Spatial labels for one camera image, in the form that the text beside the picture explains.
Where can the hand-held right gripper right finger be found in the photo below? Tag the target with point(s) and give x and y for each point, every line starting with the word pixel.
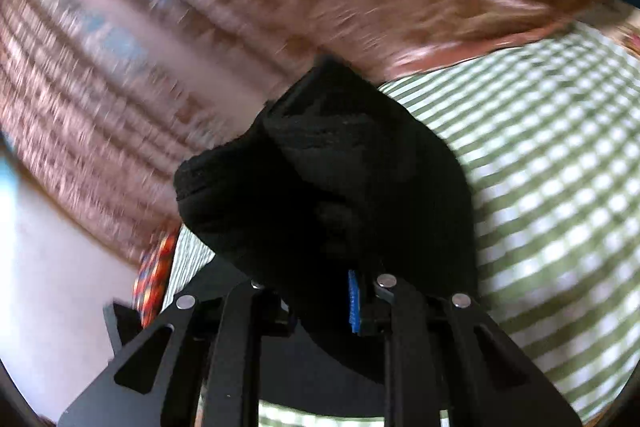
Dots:
pixel 356 307

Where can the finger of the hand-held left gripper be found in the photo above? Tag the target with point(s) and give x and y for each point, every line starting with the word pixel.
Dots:
pixel 120 324

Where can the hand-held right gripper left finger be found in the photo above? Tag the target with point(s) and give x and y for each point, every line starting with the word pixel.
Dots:
pixel 240 337

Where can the black pants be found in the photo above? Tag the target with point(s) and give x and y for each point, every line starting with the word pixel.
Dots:
pixel 340 177

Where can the green checked bedsheet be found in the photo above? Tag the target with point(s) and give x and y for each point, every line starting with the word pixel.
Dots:
pixel 550 182

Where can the brown floral curtain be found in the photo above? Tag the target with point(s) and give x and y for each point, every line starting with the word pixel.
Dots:
pixel 250 7

